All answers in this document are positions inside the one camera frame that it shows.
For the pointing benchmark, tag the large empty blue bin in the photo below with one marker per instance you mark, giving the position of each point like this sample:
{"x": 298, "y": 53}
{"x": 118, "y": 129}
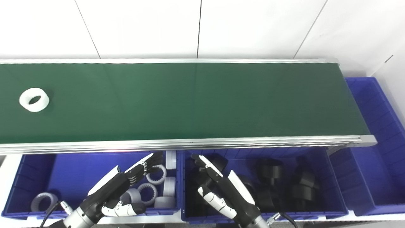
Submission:
{"x": 373, "y": 164}

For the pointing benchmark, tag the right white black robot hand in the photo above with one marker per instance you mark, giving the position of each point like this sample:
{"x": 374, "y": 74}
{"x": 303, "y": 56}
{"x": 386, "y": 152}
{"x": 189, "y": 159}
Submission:
{"x": 231, "y": 193}

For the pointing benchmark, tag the blue bin with black parts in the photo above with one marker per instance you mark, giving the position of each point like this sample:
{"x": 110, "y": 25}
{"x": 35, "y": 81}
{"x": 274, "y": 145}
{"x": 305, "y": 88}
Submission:
{"x": 322, "y": 177}

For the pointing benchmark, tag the blue bin with white parts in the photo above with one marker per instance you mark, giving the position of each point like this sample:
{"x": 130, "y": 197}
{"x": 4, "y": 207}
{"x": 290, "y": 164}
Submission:
{"x": 79, "y": 171}

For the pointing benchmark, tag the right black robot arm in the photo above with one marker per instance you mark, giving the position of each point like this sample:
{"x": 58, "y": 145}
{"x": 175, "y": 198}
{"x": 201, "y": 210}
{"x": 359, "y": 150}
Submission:
{"x": 258, "y": 223}

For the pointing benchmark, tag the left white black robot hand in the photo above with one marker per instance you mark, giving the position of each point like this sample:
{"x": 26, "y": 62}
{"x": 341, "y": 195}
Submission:
{"x": 107, "y": 186}

